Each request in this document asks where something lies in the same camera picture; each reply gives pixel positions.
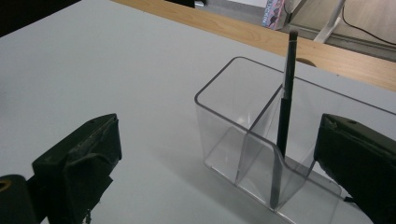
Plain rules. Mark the colourful printed carton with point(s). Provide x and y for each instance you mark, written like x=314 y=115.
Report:
x=274 y=14

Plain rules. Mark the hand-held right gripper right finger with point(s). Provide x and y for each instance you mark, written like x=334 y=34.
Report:
x=358 y=161

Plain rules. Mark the clear plastic organizer box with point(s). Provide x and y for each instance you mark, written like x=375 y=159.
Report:
x=249 y=133

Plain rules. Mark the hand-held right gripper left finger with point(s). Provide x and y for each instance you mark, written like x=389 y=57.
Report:
x=84 y=161

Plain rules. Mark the wooden table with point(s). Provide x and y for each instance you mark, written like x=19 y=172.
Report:
x=249 y=31

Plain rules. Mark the white desk frame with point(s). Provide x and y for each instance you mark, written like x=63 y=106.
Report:
x=330 y=21

